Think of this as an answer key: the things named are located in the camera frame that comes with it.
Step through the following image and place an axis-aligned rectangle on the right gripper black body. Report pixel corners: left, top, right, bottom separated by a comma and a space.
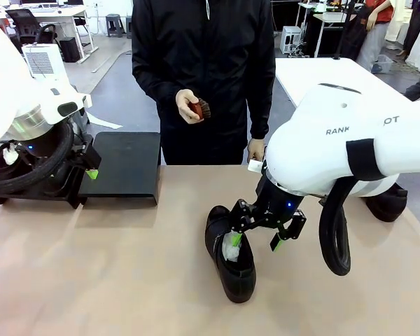
253, 174, 305, 225

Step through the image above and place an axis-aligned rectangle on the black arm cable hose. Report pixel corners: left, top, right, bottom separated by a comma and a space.
0, 122, 74, 197
318, 176, 358, 277

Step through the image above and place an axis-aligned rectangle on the wooden top desk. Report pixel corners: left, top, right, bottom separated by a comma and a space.
313, 13, 358, 59

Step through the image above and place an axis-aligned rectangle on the person's right hand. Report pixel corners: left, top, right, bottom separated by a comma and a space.
175, 89, 201, 124

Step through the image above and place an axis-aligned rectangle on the mannequin with red top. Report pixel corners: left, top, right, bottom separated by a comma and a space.
356, 0, 396, 71

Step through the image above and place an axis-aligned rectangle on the black office chair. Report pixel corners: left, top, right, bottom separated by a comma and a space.
5, 8, 59, 46

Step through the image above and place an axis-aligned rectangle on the person's left forearm black sleeve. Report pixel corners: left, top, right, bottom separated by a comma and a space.
248, 69, 277, 141

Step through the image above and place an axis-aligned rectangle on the white paper shoe stuffing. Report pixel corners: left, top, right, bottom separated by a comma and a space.
222, 232, 244, 263
2, 146, 22, 165

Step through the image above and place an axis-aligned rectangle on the white office desk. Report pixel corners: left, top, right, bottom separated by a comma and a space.
0, 5, 99, 64

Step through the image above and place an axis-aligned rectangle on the person's right forearm black sleeve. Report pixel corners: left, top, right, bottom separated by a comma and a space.
131, 52, 183, 102

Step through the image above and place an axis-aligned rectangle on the black computer tower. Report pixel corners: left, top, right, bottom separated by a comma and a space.
59, 36, 81, 63

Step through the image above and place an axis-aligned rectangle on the person's left hand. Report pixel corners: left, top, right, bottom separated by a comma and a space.
247, 138, 267, 164

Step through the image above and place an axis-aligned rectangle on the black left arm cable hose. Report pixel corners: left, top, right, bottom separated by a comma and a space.
0, 122, 74, 197

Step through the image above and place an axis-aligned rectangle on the white air purifier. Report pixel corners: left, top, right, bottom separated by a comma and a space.
22, 43, 62, 80

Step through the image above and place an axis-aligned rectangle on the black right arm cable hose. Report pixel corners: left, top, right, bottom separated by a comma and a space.
318, 176, 358, 277

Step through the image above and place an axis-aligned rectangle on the black hanging apron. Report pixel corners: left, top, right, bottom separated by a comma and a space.
346, 3, 370, 60

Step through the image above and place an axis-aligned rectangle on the black leather shoe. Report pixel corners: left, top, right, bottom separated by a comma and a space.
204, 205, 257, 305
365, 181, 409, 223
0, 139, 74, 199

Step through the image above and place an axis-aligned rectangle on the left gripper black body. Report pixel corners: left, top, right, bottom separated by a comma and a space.
68, 134, 92, 165

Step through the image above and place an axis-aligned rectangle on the clear plastic bin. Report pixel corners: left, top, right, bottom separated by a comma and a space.
370, 54, 395, 74

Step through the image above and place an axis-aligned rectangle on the white floor sheet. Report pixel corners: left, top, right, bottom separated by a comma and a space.
89, 113, 123, 130

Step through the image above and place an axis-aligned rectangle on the person in black jacket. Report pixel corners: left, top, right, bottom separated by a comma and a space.
131, 0, 277, 165

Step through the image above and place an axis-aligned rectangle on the black pole stand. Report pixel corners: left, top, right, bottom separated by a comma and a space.
333, 0, 355, 61

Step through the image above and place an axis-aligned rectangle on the wooden shoe brush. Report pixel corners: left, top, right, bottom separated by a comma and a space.
188, 99, 211, 123

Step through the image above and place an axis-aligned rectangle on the white computer case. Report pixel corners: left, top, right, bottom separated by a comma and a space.
281, 26, 304, 57

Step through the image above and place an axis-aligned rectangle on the black velcro strap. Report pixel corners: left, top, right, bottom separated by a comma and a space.
346, 139, 386, 182

